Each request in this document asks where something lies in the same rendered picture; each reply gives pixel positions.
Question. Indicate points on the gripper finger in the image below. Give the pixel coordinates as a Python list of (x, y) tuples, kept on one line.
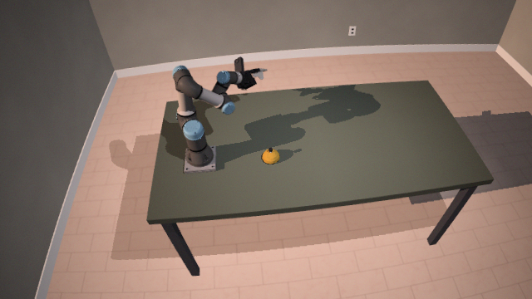
[(258, 72)]

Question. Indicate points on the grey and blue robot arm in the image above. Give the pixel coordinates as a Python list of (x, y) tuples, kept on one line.
[(200, 152)]

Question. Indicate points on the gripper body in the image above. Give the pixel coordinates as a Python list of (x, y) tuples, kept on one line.
[(248, 78)]

